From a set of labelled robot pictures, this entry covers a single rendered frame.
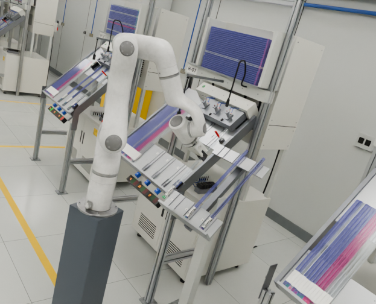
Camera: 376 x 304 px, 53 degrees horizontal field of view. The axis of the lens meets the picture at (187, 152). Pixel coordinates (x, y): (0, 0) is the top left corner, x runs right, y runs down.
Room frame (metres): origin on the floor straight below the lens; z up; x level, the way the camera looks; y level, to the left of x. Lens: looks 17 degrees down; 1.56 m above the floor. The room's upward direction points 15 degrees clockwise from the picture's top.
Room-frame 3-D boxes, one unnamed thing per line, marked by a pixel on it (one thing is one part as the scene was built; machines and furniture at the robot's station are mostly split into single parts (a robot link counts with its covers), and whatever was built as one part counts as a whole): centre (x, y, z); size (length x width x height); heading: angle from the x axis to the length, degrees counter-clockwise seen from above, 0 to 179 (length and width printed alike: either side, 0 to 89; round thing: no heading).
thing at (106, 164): (1.62, 0.35, 1.00); 0.19 x 0.12 x 0.24; 18
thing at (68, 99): (3.52, 0.91, 0.66); 1.01 x 0.73 x 1.31; 133
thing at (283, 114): (2.82, -0.45, 0.86); 0.70 x 0.67 x 1.72; 43
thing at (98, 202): (1.59, 0.34, 0.79); 0.19 x 0.19 x 0.18
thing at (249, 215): (2.59, -0.20, 0.31); 0.70 x 0.65 x 0.62; 43
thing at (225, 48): (2.46, -0.15, 1.52); 0.51 x 0.13 x 0.27; 43
